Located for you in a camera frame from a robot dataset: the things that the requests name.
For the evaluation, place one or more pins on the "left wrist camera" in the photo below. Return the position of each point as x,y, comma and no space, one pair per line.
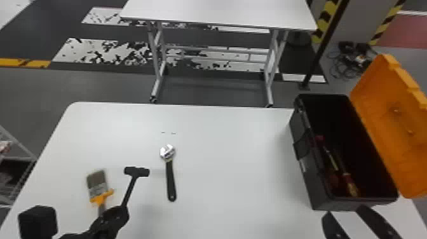
37,222

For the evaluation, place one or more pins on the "black adjustable wrench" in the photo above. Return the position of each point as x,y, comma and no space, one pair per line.
170,180

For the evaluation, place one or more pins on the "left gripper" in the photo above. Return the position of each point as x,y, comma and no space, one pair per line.
110,220

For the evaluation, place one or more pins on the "orange paint brush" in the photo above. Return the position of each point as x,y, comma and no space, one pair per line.
97,187

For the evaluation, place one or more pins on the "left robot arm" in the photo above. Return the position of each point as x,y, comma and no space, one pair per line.
75,236

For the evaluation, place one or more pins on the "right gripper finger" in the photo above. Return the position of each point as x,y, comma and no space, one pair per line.
378,222
332,228

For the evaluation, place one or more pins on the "white side table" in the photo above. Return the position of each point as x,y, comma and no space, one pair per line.
220,11

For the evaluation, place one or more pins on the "black rubber mallet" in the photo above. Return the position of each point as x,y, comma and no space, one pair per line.
136,171

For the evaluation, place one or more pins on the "black tool box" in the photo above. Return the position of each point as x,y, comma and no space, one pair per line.
307,157

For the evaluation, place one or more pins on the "black yellow striped post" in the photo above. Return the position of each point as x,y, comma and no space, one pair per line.
387,21
325,30

